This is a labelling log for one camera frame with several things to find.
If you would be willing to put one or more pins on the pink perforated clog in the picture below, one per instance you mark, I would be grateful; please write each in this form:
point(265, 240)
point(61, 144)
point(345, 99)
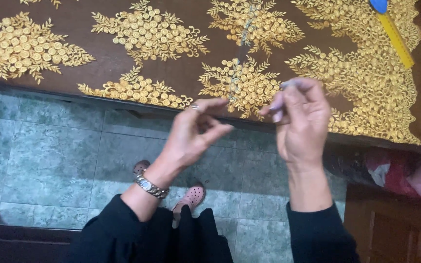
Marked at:
point(140, 166)
point(192, 197)

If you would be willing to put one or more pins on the person's right fingers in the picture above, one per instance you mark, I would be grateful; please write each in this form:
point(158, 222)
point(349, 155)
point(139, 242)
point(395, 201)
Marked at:
point(287, 98)

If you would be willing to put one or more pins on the person's left hand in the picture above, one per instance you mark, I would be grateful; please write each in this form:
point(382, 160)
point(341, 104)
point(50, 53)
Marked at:
point(186, 146)

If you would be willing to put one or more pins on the brown wooden cabinet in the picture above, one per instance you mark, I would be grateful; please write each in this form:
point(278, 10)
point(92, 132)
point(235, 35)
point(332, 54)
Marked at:
point(393, 226)

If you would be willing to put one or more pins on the yellow ruler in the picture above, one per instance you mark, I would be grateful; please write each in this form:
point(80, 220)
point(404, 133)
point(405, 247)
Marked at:
point(397, 42)

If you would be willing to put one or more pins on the silver metal wristwatch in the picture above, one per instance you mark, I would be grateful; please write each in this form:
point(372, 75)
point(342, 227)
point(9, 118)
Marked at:
point(151, 188)

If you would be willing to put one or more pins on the person's right hand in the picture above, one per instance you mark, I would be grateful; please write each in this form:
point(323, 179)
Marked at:
point(303, 131)

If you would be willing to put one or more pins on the blue tailor chalk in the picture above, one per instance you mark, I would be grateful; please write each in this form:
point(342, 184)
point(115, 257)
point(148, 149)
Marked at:
point(378, 5)

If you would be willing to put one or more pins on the dark wooden bench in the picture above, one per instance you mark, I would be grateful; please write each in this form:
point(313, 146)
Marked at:
point(16, 243)

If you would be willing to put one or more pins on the person's black garment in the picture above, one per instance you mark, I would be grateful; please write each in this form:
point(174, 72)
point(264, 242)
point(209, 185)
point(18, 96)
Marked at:
point(141, 241)

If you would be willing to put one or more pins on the gold embroidered lace fabric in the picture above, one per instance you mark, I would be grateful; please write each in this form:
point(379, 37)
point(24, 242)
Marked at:
point(152, 36)

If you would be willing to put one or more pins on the red plastic bag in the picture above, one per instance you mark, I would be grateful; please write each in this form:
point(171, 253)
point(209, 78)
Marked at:
point(397, 175)

